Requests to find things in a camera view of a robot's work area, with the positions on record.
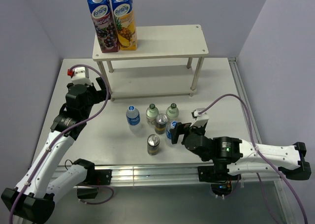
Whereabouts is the blue label water bottle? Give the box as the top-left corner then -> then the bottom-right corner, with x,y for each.
165,121 -> 177,147
126,105 -> 141,133

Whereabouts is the black gold drink can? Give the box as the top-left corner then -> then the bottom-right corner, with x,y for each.
155,113 -> 168,134
147,134 -> 160,156

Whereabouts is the green cap soda bottle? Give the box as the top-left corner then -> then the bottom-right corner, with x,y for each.
146,103 -> 159,126
166,103 -> 179,123

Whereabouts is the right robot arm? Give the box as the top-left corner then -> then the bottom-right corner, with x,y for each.
170,123 -> 312,183

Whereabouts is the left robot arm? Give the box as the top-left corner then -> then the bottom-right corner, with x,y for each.
1,77 -> 110,224

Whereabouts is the white two-tier shelf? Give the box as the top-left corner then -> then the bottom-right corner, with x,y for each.
93,24 -> 209,100

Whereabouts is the red grape juice carton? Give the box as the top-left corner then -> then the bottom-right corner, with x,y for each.
87,0 -> 120,53

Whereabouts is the pineapple juice carton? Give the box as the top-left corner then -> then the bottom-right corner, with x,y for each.
111,0 -> 137,51

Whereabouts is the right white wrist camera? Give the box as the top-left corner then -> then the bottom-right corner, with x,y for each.
190,108 -> 209,128

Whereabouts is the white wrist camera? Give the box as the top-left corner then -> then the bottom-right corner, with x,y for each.
190,108 -> 209,128
67,67 -> 92,86

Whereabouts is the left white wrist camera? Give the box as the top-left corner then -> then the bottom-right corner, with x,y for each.
67,67 -> 92,86

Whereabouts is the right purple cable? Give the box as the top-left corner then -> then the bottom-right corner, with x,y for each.
200,94 -> 309,224

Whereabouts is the aluminium side rail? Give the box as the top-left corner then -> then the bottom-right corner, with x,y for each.
228,58 -> 262,144

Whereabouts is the aluminium mounting rail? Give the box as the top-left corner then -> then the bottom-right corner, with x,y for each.
23,163 -> 283,188

